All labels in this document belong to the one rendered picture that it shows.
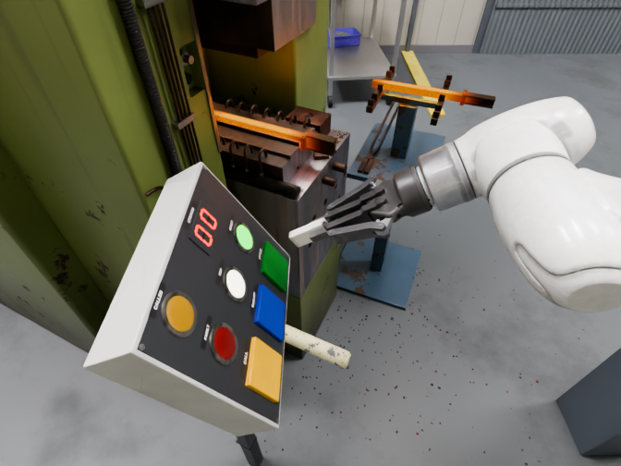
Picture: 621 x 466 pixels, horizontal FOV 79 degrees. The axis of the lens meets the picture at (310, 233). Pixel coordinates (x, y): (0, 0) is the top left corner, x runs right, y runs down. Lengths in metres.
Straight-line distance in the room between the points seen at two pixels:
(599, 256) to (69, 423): 1.79
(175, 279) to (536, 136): 0.48
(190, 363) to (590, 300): 0.43
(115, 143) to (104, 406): 1.29
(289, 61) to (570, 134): 0.90
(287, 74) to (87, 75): 0.72
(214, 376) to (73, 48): 0.51
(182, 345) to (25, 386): 1.60
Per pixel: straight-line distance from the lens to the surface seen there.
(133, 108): 0.77
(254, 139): 1.10
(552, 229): 0.44
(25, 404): 2.02
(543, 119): 0.56
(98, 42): 0.72
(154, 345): 0.47
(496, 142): 0.54
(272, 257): 0.71
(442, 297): 2.01
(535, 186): 0.47
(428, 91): 1.41
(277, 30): 0.86
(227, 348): 0.55
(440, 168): 0.55
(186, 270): 0.53
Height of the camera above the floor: 1.56
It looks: 46 degrees down
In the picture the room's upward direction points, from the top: straight up
